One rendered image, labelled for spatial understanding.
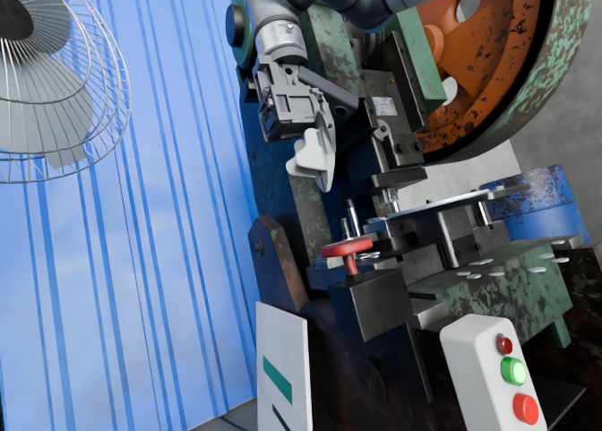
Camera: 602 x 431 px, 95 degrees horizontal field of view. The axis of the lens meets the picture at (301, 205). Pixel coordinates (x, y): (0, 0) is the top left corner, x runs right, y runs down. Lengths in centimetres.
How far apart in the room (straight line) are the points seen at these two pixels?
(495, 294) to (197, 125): 172
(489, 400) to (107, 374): 159
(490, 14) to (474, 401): 97
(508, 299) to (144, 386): 157
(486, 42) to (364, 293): 88
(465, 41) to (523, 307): 79
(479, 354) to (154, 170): 168
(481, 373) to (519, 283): 33
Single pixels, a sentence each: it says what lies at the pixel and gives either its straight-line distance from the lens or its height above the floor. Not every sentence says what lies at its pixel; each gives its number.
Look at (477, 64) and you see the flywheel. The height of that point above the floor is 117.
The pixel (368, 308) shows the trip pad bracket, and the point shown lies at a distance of 40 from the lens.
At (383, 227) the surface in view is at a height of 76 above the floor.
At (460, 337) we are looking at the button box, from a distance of 40.
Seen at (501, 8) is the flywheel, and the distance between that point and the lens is 110.
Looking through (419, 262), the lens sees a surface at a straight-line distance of 62.
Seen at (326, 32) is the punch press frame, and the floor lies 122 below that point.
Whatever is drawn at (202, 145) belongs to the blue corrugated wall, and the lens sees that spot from 186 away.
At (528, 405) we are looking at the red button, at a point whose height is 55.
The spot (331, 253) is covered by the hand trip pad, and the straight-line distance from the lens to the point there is 39.
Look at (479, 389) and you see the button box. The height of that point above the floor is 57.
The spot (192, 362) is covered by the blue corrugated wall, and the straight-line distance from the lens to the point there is 175.
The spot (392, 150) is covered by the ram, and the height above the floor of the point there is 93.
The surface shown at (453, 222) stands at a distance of 67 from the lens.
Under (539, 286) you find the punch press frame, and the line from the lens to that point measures 76.
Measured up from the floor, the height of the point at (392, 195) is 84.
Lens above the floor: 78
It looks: 8 degrees up
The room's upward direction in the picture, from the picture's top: 14 degrees counter-clockwise
